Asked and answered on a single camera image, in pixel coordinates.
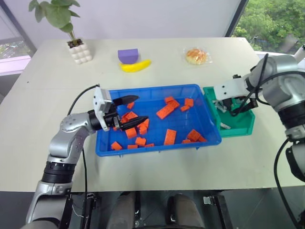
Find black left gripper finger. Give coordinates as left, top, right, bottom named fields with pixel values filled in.
left=112, top=94, right=140, bottom=107
left=119, top=115, right=150, bottom=131

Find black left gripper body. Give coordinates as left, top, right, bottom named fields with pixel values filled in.
left=104, top=102, right=122, bottom=131

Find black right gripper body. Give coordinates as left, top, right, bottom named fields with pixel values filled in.
left=234, top=93, right=260, bottom=110

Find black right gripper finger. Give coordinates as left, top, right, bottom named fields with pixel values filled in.
left=212, top=100, right=227, bottom=113
left=224, top=98, right=235, bottom=116

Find orange rounded arch block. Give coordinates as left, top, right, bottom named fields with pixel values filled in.
left=125, top=127, right=137, bottom=139

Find blue plastic tray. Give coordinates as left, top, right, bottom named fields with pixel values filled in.
left=95, top=83, right=223, bottom=158

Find green plastic bin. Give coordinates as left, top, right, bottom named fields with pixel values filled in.
left=202, top=85, right=256, bottom=138

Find orange eight-stud flat plate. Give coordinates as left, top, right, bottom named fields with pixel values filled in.
left=156, top=104, right=174, bottom=120

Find yellow toy banana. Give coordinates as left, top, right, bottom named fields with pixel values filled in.
left=119, top=59, right=153, bottom=73

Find orange eight-stud brick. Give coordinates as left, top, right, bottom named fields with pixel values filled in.
left=186, top=129, right=202, bottom=142
left=163, top=128, right=177, bottom=146

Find purple foam block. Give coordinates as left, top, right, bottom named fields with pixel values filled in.
left=117, top=48, right=141, bottom=64

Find bread in clear wrapper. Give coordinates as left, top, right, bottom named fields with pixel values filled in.
left=183, top=47, right=214, bottom=65

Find white bubble plant pot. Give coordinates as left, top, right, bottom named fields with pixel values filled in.
left=67, top=38, right=93, bottom=65

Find green trees outside window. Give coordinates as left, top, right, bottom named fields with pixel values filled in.
left=232, top=0, right=305, bottom=52

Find dark rounded shape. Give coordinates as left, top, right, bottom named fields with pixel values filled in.
left=106, top=191, right=138, bottom=229
left=166, top=193, right=203, bottom=229

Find green leafy plant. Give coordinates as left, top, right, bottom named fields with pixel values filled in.
left=28, top=0, right=83, bottom=47

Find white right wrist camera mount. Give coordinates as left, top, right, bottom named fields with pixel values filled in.
left=213, top=78, right=247, bottom=101

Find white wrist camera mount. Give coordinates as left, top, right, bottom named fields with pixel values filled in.
left=92, top=87, right=112, bottom=132
left=213, top=78, right=247, bottom=101

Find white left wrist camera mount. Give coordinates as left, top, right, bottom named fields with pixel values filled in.
left=92, top=87, right=112, bottom=132

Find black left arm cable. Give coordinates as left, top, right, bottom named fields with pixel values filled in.
left=67, top=83, right=101, bottom=217

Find dark window frame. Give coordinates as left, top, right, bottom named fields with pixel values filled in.
left=0, top=0, right=38, bottom=58
left=225, top=0, right=250, bottom=38

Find black frame with metal bracket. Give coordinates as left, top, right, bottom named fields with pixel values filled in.
left=202, top=195, right=233, bottom=229
left=80, top=192, right=102, bottom=229

